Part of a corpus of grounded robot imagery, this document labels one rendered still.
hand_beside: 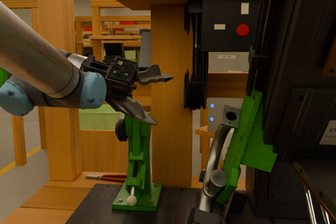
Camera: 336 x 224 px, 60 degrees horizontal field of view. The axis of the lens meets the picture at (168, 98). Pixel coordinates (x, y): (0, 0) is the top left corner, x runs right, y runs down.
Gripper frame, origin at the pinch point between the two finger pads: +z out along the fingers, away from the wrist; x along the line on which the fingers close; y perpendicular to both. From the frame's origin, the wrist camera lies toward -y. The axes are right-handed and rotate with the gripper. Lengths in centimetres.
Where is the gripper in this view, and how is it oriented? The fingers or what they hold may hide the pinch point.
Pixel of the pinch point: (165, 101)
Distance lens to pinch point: 71.0
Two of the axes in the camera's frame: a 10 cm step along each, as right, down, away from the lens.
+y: 1.2, -5.6, -8.2
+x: 2.6, -7.8, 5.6
